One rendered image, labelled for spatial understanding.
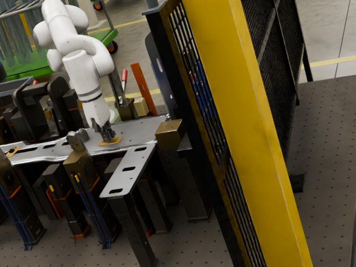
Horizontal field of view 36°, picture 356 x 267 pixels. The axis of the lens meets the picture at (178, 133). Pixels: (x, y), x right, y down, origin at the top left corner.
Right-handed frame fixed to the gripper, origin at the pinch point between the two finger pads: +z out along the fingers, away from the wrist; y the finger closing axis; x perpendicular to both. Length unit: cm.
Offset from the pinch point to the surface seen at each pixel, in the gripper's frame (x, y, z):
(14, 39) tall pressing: -309, -401, 42
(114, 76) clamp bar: 1.0, -19.7, -14.3
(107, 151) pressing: 1.4, 6.4, 3.2
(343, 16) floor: 65, -393, 102
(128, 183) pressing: 18.2, 30.2, 3.0
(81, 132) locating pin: -12.1, -4.0, -1.1
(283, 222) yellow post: 65, 48, 9
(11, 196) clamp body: -37.9, 15.9, 10.2
